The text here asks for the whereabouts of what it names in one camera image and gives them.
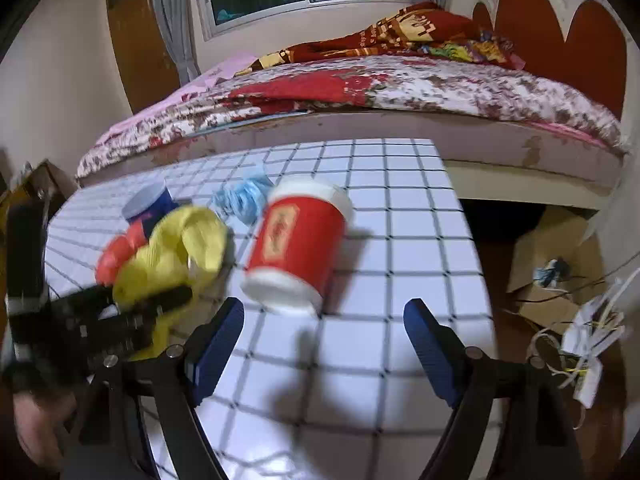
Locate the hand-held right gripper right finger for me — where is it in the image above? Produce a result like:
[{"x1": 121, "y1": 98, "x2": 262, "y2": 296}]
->
[{"x1": 402, "y1": 297, "x2": 587, "y2": 480}]

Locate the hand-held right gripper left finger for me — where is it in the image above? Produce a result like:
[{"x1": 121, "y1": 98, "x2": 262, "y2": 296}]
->
[{"x1": 62, "y1": 297, "x2": 246, "y2": 480}]

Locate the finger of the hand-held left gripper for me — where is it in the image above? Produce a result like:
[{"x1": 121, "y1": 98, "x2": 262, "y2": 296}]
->
[
  {"x1": 84, "y1": 314, "x2": 162, "y2": 362},
  {"x1": 49, "y1": 286, "x2": 196, "y2": 332}
]

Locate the orange red plastic bag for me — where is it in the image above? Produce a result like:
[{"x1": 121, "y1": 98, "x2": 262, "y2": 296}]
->
[{"x1": 94, "y1": 222, "x2": 151, "y2": 287}]

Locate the yellow plastic bag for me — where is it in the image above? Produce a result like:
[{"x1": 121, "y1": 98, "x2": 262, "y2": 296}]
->
[{"x1": 112, "y1": 204, "x2": 232, "y2": 362}]

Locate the small blue paper cup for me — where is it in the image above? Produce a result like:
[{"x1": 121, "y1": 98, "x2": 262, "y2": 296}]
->
[{"x1": 121, "y1": 182, "x2": 180, "y2": 226}]

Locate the red paper cup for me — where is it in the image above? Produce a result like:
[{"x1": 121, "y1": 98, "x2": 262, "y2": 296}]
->
[{"x1": 240, "y1": 176, "x2": 354, "y2": 317}]

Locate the person's left hand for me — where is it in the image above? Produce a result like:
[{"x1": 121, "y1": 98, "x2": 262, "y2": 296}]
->
[{"x1": 11, "y1": 389, "x2": 82, "y2": 467}]

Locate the brown wooden furniture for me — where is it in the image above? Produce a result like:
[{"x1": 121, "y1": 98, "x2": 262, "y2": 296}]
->
[{"x1": 6, "y1": 159, "x2": 77, "y2": 212}]

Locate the white checkered tablecloth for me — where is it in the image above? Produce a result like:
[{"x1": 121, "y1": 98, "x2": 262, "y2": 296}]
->
[{"x1": 42, "y1": 137, "x2": 501, "y2": 480}]

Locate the blue white small object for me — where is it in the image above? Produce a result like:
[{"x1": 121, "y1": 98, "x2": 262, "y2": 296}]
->
[{"x1": 533, "y1": 258, "x2": 572, "y2": 287}]

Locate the white router with antennas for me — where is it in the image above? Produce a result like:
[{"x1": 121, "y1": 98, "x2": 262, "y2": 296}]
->
[{"x1": 559, "y1": 266, "x2": 640, "y2": 409}]

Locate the brown cardboard box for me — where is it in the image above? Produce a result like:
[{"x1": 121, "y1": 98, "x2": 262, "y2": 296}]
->
[{"x1": 506, "y1": 207, "x2": 607, "y2": 322}]

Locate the pink cloth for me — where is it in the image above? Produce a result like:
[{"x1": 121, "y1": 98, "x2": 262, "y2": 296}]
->
[{"x1": 92, "y1": 50, "x2": 257, "y2": 152}]

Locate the brown wooden door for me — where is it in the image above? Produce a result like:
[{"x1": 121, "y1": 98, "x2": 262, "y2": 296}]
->
[{"x1": 104, "y1": 0, "x2": 182, "y2": 117}]

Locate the floral bed sheet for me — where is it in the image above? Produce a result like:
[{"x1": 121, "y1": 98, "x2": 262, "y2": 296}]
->
[{"x1": 75, "y1": 54, "x2": 627, "y2": 187}]

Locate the colourful printed cloth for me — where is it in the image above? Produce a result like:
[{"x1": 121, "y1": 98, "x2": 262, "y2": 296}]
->
[{"x1": 419, "y1": 34, "x2": 527, "y2": 69}]

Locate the red printed blanket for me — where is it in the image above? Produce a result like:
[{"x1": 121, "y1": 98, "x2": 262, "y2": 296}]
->
[{"x1": 235, "y1": 2, "x2": 522, "y2": 77}]

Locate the red white headboard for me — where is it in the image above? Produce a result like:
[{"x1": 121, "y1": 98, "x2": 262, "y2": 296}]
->
[{"x1": 472, "y1": 0, "x2": 629, "y2": 122}]

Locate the cream bed frame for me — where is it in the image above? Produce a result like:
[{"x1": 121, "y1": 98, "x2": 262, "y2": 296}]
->
[{"x1": 444, "y1": 159, "x2": 613, "y2": 212}]

